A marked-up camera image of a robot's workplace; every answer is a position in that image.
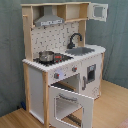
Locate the red stove knob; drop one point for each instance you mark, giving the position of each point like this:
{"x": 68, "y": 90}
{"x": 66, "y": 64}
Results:
{"x": 56, "y": 76}
{"x": 74, "y": 69}

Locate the white cabinet door with dispenser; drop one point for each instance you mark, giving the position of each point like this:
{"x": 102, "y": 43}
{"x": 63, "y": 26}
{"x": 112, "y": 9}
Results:
{"x": 91, "y": 71}

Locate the grey sink basin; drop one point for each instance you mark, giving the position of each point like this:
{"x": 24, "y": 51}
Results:
{"x": 79, "y": 51}

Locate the red right stove knob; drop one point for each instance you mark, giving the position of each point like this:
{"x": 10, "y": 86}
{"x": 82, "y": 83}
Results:
{"x": 74, "y": 69}

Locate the small metal pot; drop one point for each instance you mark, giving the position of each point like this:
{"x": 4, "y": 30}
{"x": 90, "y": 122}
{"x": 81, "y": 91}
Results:
{"x": 46, "y": 56}

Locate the red left stove knob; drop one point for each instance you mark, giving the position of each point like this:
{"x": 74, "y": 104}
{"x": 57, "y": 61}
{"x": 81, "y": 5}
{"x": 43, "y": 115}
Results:
{"x": 56, "y": 76}

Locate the black stovetop with red burners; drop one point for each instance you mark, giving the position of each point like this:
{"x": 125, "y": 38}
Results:
{"x": 58, "y": 58}

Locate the white microwave door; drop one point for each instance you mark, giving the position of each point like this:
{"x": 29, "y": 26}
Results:
{"x": 97, "y": 11}

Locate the grey range hood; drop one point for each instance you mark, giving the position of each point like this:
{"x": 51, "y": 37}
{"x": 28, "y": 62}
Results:
{"x": 48, "y": 17}

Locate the wooden toy kitchen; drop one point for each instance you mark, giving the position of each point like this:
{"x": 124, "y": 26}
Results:
{"x": 57, "y": 38}

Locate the white oven door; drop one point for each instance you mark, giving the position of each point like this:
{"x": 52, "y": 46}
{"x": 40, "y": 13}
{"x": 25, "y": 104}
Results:
{"x": 63, "y": 102}

